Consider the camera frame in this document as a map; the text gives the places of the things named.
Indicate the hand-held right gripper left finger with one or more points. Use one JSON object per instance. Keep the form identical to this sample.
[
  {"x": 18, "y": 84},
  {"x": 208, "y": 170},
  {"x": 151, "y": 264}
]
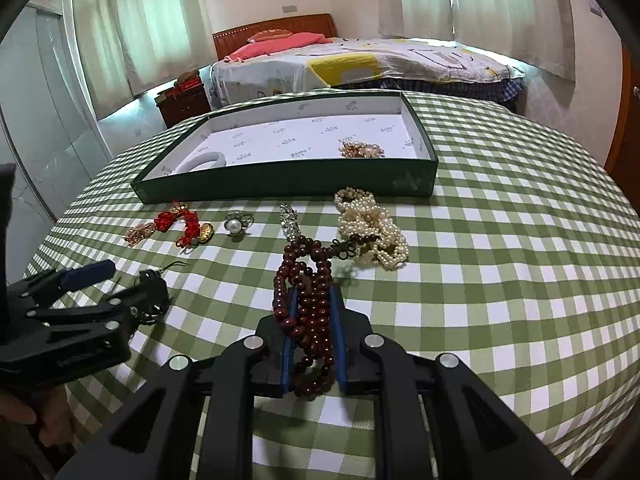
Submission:
[{"x": 287, "y": 345}]

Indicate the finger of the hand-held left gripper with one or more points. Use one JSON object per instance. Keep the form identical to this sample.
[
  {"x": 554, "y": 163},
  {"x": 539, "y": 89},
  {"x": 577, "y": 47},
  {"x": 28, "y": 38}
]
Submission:
[
  {"x": 125, "y": 305},
  {"x": 90, "y": 271}
]

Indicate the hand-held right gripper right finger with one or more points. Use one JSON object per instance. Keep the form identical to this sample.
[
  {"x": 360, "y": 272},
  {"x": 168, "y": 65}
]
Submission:
[{"x": 339, "y": 345}]

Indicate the red knot gold tassel charm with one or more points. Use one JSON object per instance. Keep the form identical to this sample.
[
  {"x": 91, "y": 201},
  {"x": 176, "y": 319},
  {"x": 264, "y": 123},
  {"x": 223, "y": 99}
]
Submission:
[{"x": 142, "y": 232}]

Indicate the silver rhinestone brooch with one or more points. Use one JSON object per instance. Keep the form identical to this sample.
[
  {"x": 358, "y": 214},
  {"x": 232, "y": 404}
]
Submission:
[{"x": 289, "y": 222}]

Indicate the green shallow cardboard box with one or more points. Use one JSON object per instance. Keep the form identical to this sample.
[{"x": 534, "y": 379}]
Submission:
[{"x": 300, "y": 180}]

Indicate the person's left hand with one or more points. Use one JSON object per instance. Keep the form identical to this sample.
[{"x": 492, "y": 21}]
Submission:
[{"x": 50, "y": 410}]

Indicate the white jade bangle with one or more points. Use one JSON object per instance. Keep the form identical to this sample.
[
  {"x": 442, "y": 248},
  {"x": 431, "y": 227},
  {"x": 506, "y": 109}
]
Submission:
[{"x": 210, "y": 157}]

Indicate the green checkered tablecloth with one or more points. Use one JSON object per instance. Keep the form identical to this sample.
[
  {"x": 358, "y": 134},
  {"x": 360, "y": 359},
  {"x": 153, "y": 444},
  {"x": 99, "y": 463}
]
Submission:
[{"x": 500, "y": 260}]

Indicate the dark wooden nightstand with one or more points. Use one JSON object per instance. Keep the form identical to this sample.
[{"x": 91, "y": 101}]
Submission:
[{"x": 182, "y": 107}]

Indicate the red boxes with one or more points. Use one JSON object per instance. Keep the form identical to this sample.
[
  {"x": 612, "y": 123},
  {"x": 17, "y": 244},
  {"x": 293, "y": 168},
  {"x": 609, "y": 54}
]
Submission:
[{"x": 182, "y": 85}]

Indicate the bed with patterned cover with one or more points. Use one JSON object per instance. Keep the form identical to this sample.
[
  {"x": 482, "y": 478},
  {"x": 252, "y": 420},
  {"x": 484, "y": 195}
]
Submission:
[{"x": 400, "y": 62}]

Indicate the orange pillow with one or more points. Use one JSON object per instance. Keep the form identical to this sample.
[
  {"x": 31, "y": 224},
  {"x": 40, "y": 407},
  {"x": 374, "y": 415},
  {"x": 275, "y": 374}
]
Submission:
[{"x": 270, "y": 35}]

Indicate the pink pillow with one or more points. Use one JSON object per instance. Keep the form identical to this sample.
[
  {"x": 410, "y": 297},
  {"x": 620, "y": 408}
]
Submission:
[{"x": 280, "y": 42}]

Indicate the blue plaid bed sheet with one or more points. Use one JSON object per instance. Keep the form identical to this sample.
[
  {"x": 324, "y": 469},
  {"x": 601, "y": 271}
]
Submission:
[{"x": 505, "y": 90}]

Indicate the wooden bed headboard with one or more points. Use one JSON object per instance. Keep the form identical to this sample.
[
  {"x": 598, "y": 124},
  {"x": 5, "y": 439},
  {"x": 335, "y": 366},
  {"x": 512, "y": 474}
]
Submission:
[{"x": 270, "y": 24}]

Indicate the brown wooden door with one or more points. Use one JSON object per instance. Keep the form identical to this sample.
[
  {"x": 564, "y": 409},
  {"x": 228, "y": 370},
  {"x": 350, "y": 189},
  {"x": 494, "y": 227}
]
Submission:
[{"x": 625, "y": 120}]

